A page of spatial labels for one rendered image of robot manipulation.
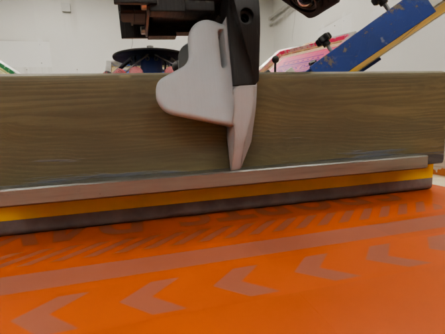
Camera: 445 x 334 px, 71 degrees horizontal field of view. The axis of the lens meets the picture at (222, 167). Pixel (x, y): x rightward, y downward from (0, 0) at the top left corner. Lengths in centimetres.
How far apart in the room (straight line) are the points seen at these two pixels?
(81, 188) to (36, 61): 470
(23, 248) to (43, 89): 9
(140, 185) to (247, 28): 11
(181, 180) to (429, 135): 20
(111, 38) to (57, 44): 69
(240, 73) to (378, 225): 12
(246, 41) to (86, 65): 459
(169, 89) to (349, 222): 14
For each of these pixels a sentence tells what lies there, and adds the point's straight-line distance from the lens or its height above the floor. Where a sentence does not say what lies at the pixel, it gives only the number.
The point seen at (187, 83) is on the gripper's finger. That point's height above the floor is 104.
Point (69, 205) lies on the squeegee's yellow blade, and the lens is 23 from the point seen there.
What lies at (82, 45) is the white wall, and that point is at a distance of 481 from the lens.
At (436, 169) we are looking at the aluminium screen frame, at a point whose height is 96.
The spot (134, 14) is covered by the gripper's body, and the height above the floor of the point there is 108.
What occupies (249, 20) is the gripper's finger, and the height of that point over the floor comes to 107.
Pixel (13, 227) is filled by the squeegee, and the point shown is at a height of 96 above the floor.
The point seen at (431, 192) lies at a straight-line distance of 32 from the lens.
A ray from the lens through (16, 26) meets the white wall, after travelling 503.
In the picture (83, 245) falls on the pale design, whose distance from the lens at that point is 20.
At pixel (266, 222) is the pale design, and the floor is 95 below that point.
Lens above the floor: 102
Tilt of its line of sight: 8 degrees down
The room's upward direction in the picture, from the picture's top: 3 degrees counter-clockwise
